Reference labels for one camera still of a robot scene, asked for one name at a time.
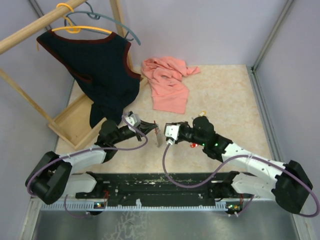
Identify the red key tag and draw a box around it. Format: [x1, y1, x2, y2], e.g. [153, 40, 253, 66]
[190, 143, 199, 148]

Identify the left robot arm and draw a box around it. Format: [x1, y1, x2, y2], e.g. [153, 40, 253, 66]
[25, 117, 158, 205]

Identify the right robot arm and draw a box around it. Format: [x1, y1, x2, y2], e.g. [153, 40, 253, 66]
[165, 116, 313, 214]

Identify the yellow key tag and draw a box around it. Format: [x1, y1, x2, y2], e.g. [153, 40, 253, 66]
[198, 111, 207, 117]

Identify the wooden clothes rack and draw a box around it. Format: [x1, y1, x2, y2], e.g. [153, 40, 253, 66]
[0, 0, 149, 151]

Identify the pink cloth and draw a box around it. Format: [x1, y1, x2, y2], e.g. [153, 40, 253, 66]
[141, 56, 201, 114]

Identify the dark navy vest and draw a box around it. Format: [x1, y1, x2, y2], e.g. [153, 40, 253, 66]
[36, 30, 141, 128]

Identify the yellow clothes hanger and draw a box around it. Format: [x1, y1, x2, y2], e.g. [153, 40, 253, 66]
[36, 3, 112, 52]

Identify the grey-blue clothes hanger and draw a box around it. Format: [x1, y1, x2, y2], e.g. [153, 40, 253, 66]
[63, 0, 142, 46]

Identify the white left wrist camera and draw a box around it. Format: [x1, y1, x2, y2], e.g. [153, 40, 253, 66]
[124, 113, 141, 128]

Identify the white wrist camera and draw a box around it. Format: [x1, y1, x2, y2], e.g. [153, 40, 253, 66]
[164, 123, 180, 145]
[124, 113, 141, 128]

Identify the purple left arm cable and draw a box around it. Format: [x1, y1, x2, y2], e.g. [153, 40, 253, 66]
[26, 114, 149, 219]

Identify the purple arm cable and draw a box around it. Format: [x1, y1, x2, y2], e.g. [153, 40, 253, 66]
[26, 114, 149, 219]
[162, 143, 320, 218]

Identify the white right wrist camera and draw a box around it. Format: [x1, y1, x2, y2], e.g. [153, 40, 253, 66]
[164, 123, 180, 145]

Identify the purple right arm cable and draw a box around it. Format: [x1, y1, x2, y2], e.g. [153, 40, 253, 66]
[162, 143, 320, 218]

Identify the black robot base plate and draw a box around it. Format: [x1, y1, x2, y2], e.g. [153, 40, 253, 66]
[75, 171, 251, 207]

